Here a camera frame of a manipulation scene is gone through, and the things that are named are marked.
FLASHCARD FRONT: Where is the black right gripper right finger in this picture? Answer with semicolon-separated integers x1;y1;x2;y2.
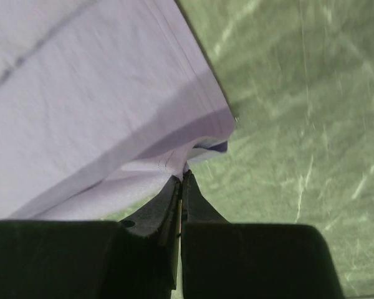
181;172;343;298

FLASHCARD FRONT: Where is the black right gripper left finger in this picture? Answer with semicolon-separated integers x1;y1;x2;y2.
0;177;181;298

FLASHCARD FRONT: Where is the purple t shirt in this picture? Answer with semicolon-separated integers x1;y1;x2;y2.
0;1;234;220

